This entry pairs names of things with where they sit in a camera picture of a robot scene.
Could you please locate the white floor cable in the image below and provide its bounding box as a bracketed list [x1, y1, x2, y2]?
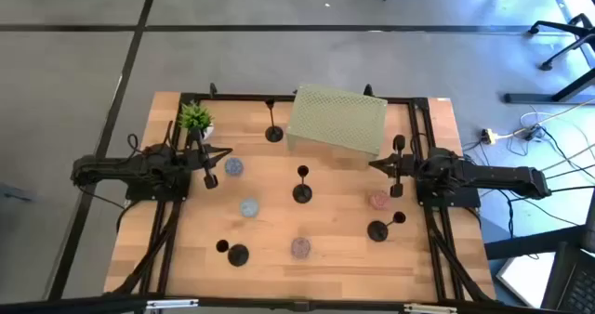
[493, 98, 595, 141]

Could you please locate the green plant in white pot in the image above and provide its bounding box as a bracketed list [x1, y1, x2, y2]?
[178, 99, 216, 141]

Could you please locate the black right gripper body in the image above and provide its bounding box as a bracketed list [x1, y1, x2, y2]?
[389, 134, 419, 199]

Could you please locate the black floor cable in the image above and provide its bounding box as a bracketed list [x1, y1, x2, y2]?
[536, 125, 595, 171]

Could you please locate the dark red patterned tin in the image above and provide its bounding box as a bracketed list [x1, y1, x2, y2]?
[290, 237, 312, 261]

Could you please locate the dark blue patterned tin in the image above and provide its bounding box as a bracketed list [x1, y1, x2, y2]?
[224, 156, 245, 177]

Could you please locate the black candlestick holder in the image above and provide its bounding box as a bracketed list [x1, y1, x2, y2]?
[215, 239, 250, 268]
[291, 164, 313, 205]
[366, 210, 407, 243]
[263, 98, 285, 144]

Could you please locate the black desk foot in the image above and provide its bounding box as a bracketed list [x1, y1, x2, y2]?
[504, 67, 595, 105]
[483, 225, 587, 260]

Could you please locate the light blue patterned tin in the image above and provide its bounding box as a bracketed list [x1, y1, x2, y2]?
[239, 197, 260, 219]

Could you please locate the green perforated metal riser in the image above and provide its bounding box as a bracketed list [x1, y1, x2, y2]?
[284, 83, 390, 163]

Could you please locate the black office chair base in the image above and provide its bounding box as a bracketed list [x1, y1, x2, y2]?
[527, 12, 595, 72]

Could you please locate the pink patterned tin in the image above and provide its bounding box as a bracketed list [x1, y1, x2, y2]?
[369, 190, 392, 212]

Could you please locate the silver metal bracket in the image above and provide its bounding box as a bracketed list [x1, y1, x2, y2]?
[146, 298, 200, 310]
[403, 303, 459, 314]

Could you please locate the black aluminium table frame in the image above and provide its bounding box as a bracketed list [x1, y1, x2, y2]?
[0, 82, 566, 314]

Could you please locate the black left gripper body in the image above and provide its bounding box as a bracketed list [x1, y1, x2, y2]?
[184, 128, 219, 190]

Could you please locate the dark laptop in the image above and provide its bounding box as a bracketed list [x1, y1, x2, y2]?
[541, 242, 595, 314]

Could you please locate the white board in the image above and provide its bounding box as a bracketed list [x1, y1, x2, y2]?
[495, 251, 557, 308]

